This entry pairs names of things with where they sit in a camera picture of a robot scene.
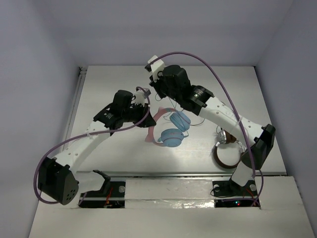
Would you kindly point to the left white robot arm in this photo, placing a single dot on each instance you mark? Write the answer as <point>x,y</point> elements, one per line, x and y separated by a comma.
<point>54,179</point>

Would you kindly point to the brown silver headphones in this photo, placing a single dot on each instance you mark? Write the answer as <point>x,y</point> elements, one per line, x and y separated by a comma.
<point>227,151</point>

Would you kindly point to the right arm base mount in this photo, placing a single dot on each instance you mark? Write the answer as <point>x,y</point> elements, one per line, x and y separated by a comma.
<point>229,195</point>

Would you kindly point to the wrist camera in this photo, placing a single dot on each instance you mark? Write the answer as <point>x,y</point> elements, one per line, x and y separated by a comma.
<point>141,95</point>
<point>155,65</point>

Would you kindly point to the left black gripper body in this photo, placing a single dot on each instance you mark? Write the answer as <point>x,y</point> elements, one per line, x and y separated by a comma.
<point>144,117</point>

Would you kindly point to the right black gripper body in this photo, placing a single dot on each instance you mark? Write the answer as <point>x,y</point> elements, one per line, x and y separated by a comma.
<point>161,88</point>

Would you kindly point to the pink blue cat-ear headphones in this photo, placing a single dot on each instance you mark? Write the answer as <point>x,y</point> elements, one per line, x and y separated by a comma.
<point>171,137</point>

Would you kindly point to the white foam front board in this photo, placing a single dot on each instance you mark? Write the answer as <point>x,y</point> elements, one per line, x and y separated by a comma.
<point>282,215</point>

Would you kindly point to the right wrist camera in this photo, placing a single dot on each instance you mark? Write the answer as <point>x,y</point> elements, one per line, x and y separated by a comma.
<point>155,65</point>

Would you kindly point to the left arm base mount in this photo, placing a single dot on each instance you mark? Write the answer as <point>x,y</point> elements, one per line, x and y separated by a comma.
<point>111,195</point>

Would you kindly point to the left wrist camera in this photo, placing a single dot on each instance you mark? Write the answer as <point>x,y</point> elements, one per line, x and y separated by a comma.
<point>141,95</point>

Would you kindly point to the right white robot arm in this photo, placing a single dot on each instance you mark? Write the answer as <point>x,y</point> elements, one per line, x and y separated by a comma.
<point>258,139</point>

